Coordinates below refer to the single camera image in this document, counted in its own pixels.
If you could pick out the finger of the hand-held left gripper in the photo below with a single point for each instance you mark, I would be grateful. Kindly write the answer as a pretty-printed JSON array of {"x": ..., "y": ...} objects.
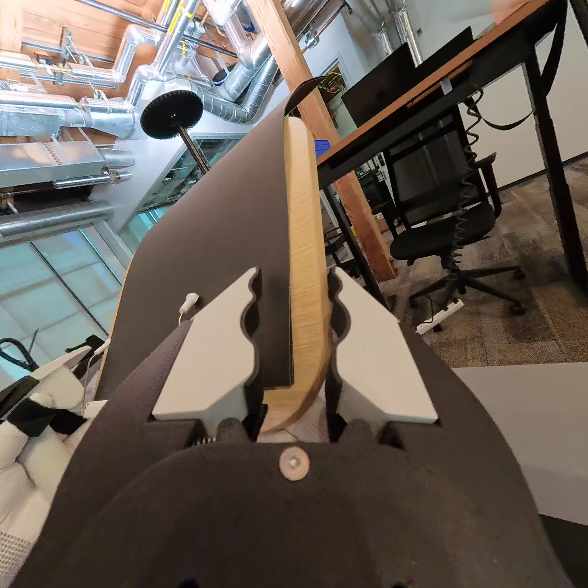
[{"x": 64, "y": 365}]

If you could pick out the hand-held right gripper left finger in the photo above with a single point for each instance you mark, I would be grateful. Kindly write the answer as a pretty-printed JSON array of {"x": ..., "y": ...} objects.
[{"x": 211, "y": 363}]

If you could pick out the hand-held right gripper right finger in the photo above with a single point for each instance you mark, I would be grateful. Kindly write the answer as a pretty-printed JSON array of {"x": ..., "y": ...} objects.
[{"x": 376, "y": 367}]

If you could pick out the wooden book stand white base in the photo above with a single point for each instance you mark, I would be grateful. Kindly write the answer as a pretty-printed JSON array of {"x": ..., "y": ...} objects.
[{"x": 220, "y": 206}]

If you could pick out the person's left hand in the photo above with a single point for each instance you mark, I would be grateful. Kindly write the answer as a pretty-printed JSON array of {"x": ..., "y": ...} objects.
[{"x": 27, "y": 482}]

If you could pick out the white power strip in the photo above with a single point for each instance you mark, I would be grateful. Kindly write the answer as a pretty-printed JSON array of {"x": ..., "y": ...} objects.
[{"x": 441, "y": 314}]

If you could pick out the black office chair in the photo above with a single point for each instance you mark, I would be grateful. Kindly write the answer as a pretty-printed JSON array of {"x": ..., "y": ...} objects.
[{"x": 436, "y": 229}]

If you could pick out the blue plastic bin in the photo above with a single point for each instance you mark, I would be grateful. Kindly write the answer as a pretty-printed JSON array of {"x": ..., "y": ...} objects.
[{"x": 323, "y": 145}]

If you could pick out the black rod with round disc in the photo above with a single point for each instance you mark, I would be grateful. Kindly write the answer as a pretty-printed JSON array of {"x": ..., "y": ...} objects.
[{"x": 172, "y": 115}]

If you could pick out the black computer monitor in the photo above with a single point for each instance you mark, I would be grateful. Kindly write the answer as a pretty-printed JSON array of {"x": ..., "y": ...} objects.
[{"x": 399, "y": 78}]

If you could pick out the silver insulated pipes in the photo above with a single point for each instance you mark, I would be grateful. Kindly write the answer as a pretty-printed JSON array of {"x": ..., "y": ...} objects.
[{"x": 206, "y": 55}]

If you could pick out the wooden edge desk black legs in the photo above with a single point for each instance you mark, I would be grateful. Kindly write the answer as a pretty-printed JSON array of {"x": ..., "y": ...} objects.
[{"x": 459, "y": 69}]

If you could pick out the large round silver duct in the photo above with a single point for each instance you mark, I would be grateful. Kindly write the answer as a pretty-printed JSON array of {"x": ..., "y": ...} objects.
[{"x": 55, "y": 218}]

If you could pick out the silver ventilation duct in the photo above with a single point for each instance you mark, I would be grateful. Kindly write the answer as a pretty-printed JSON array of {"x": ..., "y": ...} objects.
[{"x": 46, "y": 160}]

